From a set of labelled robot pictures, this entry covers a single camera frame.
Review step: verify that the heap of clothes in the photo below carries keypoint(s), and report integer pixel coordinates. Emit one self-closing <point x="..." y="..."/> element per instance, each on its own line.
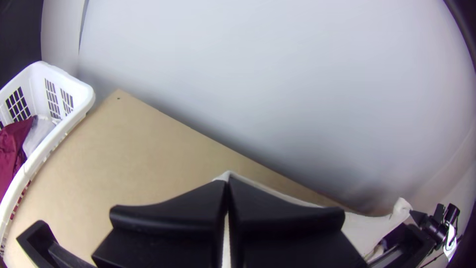
<point x="9" y="145"/>

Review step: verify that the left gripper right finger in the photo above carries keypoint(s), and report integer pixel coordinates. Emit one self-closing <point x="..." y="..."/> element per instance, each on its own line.
<point x="286" y="234"/>

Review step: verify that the white laundry basket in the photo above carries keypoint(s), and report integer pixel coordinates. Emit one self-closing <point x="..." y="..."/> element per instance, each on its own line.
<point x="80" y="96"/>

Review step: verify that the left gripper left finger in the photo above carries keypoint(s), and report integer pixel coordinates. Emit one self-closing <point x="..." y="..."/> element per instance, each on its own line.
<point x="174" y="230"/>

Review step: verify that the cream t-shirt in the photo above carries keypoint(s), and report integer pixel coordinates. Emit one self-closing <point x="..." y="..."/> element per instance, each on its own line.
<point x="364" y="230"/>

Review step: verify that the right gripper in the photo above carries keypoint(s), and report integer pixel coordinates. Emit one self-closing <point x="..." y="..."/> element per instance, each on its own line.
<point x="442" y="221"/>

